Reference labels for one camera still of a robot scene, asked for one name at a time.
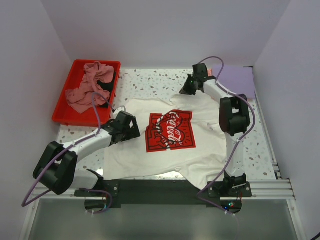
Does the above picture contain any white t-shirt red print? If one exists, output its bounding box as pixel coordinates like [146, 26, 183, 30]
[103, 92, 227, 189]

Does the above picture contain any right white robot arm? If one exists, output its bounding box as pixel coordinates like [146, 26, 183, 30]
[180, 63, 251, 197]

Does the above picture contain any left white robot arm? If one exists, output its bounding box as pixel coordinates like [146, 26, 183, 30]
[33, 111, 141, 196]

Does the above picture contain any black garment in bin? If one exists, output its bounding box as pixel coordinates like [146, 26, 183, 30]
[97, 71, 117, 109]

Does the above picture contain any folded purple t-shirt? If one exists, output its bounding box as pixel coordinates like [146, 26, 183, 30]
[218, 65, 255, 99]

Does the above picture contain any red plastic bin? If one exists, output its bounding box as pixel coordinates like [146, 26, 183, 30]
[52, 59, 121, 127]

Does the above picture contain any pink crumpled t-shirt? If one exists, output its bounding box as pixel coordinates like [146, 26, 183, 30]
[65, 61, 114, 114]

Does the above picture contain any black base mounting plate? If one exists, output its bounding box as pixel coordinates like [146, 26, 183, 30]
[74, 179, 253, 211]

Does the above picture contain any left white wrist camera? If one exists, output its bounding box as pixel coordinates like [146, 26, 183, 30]
[113, 105, 127, 114]

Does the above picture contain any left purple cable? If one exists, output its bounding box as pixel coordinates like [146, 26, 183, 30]
[21, 91, 116, 215]

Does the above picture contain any aluminium extrusion rail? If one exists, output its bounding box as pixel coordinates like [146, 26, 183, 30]
[31, 161, 295, 200]

